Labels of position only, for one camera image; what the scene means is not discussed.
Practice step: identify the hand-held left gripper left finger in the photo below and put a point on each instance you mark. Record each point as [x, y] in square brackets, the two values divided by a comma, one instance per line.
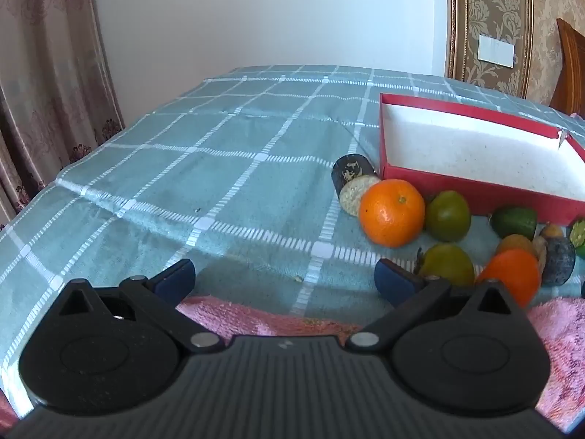
[176, 280]

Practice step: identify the patterned brown curtain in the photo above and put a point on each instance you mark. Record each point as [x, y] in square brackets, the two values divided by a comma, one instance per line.
[45, 77]

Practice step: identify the dark sugarcane piece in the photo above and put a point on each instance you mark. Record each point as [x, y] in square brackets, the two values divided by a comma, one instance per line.
[558, 260]
[349, 176]

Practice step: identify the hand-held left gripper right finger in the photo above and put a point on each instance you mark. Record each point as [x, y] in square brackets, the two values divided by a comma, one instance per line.
[395, 281]

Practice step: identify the small orange tangerine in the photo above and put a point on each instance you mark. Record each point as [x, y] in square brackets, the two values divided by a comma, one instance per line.
[512, 274]

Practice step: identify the brown longan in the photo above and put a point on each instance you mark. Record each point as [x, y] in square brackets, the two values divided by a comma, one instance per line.
[516, 243]
[550, 231]

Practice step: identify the teal plaid blanket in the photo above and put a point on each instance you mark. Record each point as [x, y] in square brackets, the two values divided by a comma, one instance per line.
[205, 183]

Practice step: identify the pink towel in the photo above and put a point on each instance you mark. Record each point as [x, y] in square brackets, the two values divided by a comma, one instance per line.
[562, 329]

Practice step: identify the wooden headboard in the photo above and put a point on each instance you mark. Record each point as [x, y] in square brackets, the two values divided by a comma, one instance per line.
[571, 68]

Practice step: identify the large orange tangerine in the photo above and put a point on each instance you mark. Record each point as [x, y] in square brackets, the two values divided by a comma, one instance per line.
[392, 212]

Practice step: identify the red cardboard box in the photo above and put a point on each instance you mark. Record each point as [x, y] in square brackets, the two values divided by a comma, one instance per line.
[457, 155]

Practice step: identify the green tomato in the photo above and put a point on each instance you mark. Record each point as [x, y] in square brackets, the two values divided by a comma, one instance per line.
[450, 263]
[450, 217]

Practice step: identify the white wall switch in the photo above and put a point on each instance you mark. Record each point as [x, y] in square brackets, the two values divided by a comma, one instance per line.
[496, 50]

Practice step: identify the gold wall moulding frame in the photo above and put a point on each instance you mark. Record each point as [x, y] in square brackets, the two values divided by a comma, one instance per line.
[452, 32]

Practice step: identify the green cucumber piece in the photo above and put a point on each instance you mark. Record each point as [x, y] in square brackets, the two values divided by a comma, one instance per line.
[514, 222]
[579, 238]

